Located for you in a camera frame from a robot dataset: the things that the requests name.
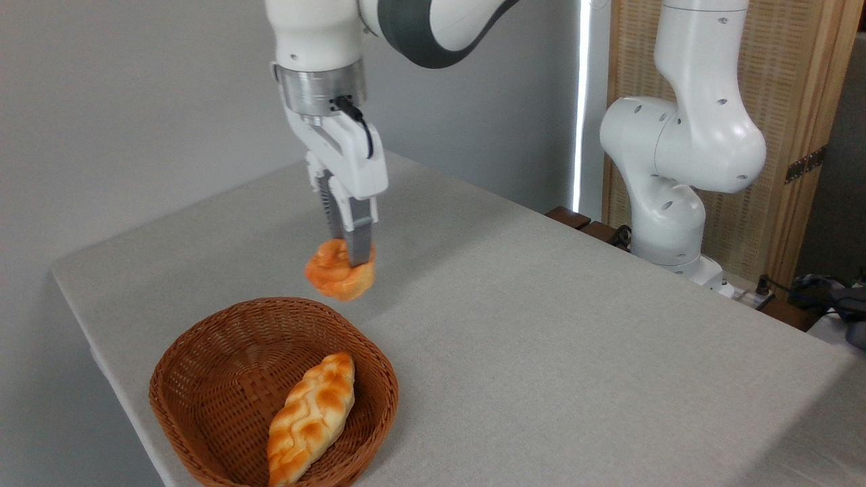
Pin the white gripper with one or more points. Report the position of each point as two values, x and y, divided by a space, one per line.
352 162

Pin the round golden bread roll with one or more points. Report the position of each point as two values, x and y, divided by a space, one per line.
331 281

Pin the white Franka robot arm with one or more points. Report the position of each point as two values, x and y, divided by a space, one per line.
697 135

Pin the long braided bread loaf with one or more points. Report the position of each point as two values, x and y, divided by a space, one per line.
311 412

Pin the brown wooden block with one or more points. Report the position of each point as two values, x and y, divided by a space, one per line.
568 217
788 314
599 231

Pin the brown wicker basket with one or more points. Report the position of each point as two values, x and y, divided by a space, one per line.
203 406

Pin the white power strip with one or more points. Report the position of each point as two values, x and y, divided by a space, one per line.
741 294

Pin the black power plug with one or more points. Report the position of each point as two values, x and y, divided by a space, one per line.
764 285

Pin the dark metal screen hinge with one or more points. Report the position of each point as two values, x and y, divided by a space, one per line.
805 164

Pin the dark grey device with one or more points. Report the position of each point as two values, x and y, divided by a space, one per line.
851 314

